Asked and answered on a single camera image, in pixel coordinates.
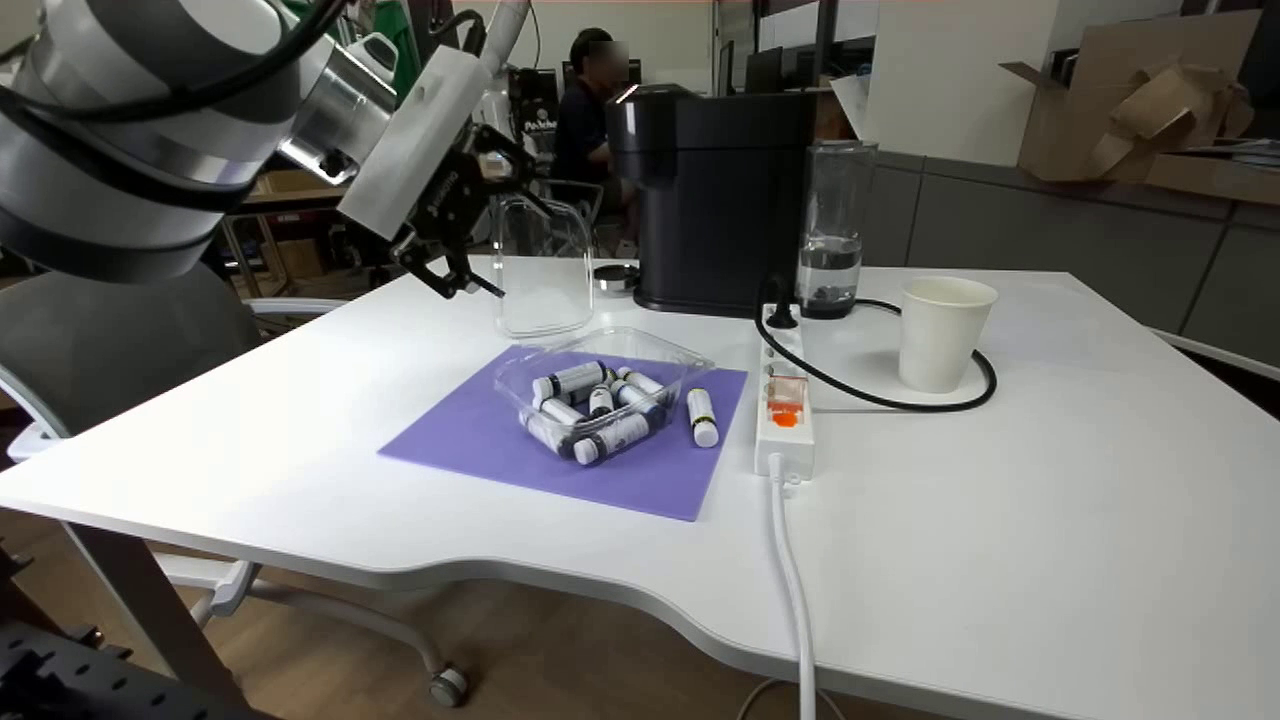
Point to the white paper cup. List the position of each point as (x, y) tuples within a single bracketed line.
[(944, 333)]

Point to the seated person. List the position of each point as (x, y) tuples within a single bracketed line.
[(587, 120)]

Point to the white wheeled stand leg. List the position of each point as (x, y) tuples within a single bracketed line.
[(444, 682)]

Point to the purple paper mat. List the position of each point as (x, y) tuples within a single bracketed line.
[(453, 440)]

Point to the black coffee machine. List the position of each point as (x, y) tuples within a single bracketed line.
[(721, 202)]

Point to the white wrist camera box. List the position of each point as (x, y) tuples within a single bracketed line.
[(412, 143)]

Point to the clear glass jar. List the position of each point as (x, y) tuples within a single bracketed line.
[(829, 267)]

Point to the white power strip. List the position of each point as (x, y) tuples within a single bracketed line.
[(784, 440)]

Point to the grey long counter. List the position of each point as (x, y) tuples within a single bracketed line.
[(1067, 254)]

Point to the round black silver disk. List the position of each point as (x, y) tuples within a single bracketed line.
[(614, 276)]

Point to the black perforated metal frame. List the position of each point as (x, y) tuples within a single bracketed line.
[(83, 682)]

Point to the small white-labelled vial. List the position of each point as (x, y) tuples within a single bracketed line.
[(578, 377), (641, 385), (700, 419), (562, 412), (611, 434), (600, 397), (540, 430), (540, 390)]

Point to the open brown cardboard box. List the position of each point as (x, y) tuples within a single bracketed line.
[(1107, 120)]

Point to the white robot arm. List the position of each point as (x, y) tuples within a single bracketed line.
[(121, 146)]

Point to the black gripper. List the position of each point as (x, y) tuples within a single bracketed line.
[(453, 202)]

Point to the grey table leg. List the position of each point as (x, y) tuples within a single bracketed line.
[(145, 603)]

